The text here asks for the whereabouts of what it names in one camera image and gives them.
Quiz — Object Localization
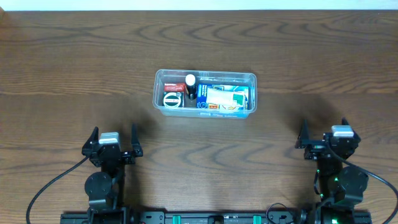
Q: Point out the clear plastic container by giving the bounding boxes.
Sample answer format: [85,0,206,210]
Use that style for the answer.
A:
[152,69,257,119]

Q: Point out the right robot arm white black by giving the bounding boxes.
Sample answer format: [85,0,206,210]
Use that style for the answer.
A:
[295,118,372,224]

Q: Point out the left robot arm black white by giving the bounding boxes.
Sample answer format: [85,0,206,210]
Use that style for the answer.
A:
[81,124,143,224]

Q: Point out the blue fever patch box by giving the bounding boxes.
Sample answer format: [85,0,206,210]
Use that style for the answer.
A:
[197,83,249,111]

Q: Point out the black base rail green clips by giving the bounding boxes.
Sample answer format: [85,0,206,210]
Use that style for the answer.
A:
[60,207,373,224]

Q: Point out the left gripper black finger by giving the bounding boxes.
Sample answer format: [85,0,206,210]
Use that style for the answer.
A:
[81,127,99,157]
[131,124,143,157]

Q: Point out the dark green round-logo box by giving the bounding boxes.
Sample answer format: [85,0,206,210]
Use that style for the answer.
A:
[162,91,184,108]

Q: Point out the dark syrup bottle white cap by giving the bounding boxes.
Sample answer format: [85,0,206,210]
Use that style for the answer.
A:
[185,74,197,100]

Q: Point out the white green medicine box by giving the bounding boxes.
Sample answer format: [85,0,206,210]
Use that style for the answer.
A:
[206,88,245,107]

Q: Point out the red orange medicine box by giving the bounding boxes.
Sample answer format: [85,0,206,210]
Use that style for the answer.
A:
[164,83,185,92]

